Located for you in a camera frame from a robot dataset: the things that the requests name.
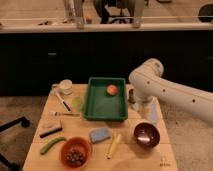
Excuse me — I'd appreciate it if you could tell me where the white black marker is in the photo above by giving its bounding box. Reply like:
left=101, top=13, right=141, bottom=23
left=52, top=89, right=71, bottom=112

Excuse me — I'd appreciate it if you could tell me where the blue sponge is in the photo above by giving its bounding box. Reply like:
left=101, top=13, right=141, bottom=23
left=89, top=127, right=111, bottom=143

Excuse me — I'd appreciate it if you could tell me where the yellow banana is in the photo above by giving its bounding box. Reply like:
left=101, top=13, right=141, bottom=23
left=107, top=134, right=121, bottom=159

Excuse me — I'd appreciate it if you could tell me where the light blue cloth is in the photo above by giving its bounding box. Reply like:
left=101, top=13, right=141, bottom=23
left=133, top=101, right=159, bottom=125

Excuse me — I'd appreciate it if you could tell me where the black whiteboard eraser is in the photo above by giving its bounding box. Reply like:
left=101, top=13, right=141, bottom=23
left=39, top=121, right=62, bottom=138

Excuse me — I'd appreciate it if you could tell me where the green cucumber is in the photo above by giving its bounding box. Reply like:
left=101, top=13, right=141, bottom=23
left=39, top=137, right=67, bottom=155

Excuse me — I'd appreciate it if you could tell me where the dark metal cup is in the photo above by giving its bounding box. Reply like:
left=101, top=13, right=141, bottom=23
left=128, top=89, right=135, bottom=104

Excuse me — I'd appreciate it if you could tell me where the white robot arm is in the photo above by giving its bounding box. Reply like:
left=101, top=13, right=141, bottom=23
left=129, top=58, right=213, bottom=125

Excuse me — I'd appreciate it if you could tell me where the small brush with handle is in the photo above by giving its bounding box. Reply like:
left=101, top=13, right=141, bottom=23
left=51, top=111, right=80, bottom=117

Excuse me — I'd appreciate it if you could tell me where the green plastic tray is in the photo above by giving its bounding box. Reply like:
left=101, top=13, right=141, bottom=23
left=83, top=77, right=128, bottom=122

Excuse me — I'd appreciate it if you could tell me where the orange bowl with nuts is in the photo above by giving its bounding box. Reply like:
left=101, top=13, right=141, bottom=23
left=59, top=137, right=93, bottom=171

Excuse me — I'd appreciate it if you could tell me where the dark brown bowl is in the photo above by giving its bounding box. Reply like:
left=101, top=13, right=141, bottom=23
left=134, top=122, right=160, bottom=150

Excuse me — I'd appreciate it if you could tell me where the black office chair base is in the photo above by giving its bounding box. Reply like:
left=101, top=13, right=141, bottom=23
left=0, top=116, right=31, bottom=171

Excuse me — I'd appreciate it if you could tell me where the white mug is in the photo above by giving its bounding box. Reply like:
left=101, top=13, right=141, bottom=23
left=52, top=79, right=72, bottom=95

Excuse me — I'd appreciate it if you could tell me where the red yellow apple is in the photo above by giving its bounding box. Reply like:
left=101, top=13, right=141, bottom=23
left=106, top=84, right=118, bottom=95

